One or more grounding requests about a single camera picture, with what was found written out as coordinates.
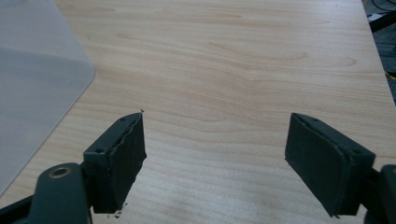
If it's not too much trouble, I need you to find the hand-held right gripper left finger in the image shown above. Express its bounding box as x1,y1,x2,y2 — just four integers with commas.
82,111,148,215

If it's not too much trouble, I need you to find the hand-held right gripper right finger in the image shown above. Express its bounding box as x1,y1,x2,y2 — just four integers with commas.
284,112,376,218

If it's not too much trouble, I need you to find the clear plastic storage box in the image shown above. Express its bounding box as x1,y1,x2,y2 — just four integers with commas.
0,0,96,197

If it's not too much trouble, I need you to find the black metal stand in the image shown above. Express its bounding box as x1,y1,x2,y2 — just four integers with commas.
369,10,396,34

